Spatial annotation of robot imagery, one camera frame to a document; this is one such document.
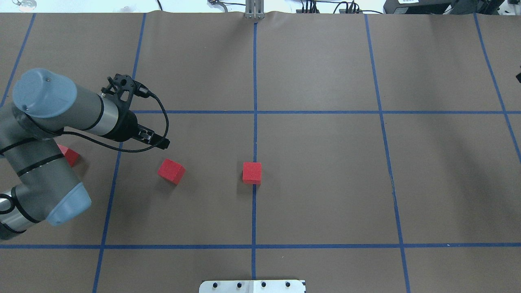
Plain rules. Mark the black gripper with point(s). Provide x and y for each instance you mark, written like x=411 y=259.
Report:
x=128 y=123

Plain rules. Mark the red block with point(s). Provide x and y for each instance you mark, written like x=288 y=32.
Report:
x=69 y=154
x=252 y=173
x=171 y=171

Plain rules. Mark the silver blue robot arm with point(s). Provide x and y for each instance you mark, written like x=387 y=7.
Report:
x=45 y=106

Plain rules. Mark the black box white label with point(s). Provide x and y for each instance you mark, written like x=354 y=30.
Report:
x=418 y=7

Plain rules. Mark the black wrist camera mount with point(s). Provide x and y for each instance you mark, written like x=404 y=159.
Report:
x=122 y=89

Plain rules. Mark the white pedestal column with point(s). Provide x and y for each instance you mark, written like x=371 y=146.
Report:
x=253 y=286

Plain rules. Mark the aluminium frame post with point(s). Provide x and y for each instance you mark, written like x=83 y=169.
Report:
x=254 y=9

